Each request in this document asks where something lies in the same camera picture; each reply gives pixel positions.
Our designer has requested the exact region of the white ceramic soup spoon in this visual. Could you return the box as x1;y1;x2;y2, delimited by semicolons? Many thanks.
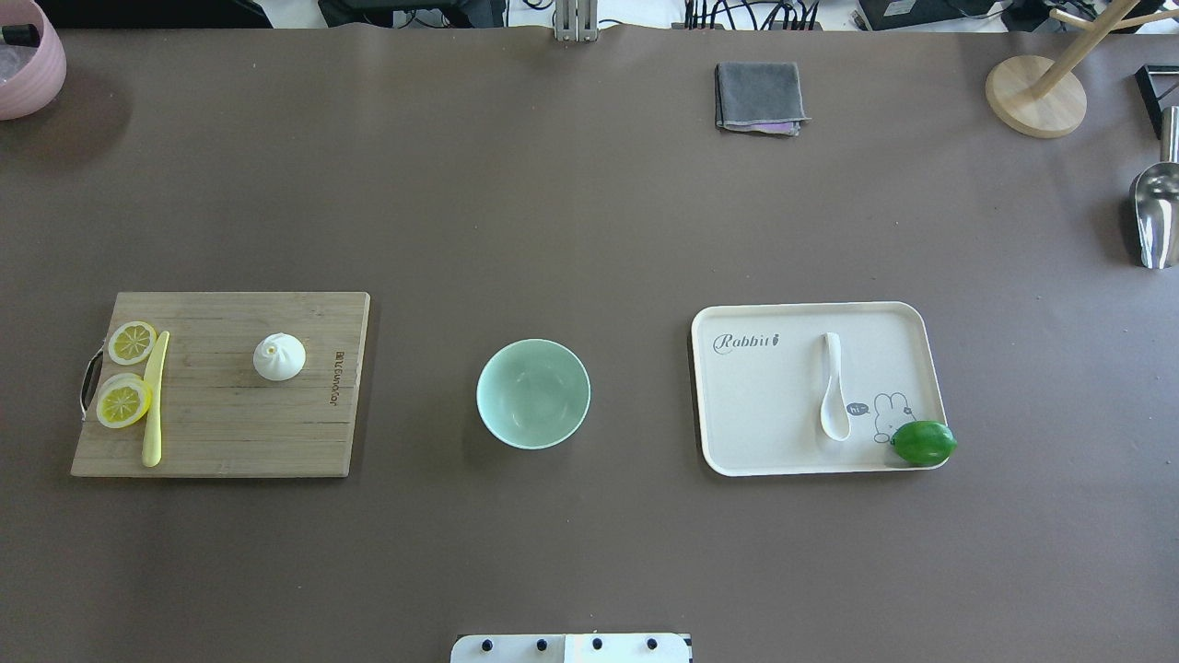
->
821;332;851;442

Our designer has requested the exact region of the grey folded cloth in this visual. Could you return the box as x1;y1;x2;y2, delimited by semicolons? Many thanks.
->
714;63;810;137

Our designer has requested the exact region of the wooden mug tree stand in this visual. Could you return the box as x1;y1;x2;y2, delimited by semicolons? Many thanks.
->
984;1;1178;139

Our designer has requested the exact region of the lower lemon slice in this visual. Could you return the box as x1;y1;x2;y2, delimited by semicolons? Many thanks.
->
95;373;153;429

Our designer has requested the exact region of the metal scoop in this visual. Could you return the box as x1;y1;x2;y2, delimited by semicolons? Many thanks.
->
1131;106;1178;270

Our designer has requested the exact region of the pink bowl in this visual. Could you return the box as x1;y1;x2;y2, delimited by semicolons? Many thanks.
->
1;1;67;122

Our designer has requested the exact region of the mint green bowl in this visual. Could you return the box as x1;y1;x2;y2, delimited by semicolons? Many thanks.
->
475;339;592;449

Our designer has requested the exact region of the black tray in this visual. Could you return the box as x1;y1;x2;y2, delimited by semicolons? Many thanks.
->
1134;64;1179;138

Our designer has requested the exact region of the green lime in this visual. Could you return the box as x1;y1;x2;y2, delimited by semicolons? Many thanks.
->
893;420;959;467

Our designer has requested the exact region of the wooden cutting board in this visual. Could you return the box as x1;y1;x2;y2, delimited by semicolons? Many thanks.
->
71;291;370;479

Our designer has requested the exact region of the cream rabbit serving tray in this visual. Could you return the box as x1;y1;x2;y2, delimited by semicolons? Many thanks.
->
690;301;946;477

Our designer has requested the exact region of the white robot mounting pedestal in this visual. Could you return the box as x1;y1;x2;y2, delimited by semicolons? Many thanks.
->
449;631;694;662

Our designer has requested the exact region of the upper lemon slice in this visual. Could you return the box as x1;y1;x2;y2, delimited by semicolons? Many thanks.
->
106;320;158;366

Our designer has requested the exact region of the lemon slice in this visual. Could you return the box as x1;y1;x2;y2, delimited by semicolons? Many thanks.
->
95;373;153;429
106;320;158;366

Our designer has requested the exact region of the yellow plastic knife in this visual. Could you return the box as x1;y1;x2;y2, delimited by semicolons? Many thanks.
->
141;332;171;470

